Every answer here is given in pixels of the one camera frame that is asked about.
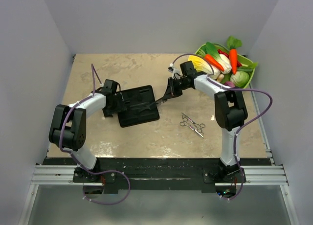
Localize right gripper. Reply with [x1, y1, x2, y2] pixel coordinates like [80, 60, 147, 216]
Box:
[163, 77, 190, 101]

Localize black tool case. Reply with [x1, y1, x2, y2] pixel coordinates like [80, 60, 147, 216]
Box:
[118, 85, 160, 128]

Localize black handled comb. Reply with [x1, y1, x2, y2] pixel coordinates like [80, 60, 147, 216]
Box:
[138, 98, 168, 112]

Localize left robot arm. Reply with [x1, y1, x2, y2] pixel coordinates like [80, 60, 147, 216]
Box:
[48, 79, 126, 182]

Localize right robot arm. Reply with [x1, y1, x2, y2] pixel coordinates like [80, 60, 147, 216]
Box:
[158, 61, 247, 182]

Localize silver scissors lower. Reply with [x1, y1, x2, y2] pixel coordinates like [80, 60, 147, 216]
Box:
[179, 120, 204, 139]

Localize silver scissors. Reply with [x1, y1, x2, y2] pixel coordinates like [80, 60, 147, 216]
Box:
[181, 113, 205, 129]
[179, 120, 204, 139]

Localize toy napa cabbage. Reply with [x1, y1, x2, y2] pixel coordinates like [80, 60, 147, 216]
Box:
[188, 55, 221, 80]

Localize silver scissors upper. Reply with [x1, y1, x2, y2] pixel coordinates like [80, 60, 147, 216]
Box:
[181, 113, 205, 129]

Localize toy mushroom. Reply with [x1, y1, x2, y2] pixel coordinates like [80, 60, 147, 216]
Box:
[216, 73, 224, 83]

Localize toy carrot left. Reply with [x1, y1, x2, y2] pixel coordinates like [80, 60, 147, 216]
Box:
[204, 54, 224, 71]

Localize toy carrot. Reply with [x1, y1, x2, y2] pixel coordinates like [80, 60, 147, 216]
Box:
[204, 54, 224, 71]
[226, 36, 243, 75]

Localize toy purple onion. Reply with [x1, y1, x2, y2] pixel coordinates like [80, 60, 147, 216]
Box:
[224, 81, 236, 88]

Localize toy bok choy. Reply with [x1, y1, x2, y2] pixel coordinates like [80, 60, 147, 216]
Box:
[205, 42, 231, 74]

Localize toy red chili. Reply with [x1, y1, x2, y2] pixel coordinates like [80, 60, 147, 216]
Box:
[218, 49, 242, 68]

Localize green vegetable tray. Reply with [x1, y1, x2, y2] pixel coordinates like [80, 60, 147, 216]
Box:
[188, 43, 258, 89]

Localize toy green cabbage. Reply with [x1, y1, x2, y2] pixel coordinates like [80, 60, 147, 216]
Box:
[230, 71, 250, 88]

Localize toy carrot right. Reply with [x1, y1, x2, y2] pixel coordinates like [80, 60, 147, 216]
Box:
[226, 36, 243, 75]

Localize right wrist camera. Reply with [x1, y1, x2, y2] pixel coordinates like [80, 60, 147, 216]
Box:
[168, 63, 181, 80]

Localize aluminium rail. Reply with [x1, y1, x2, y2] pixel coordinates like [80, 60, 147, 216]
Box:
[31, 165, 288, 185]

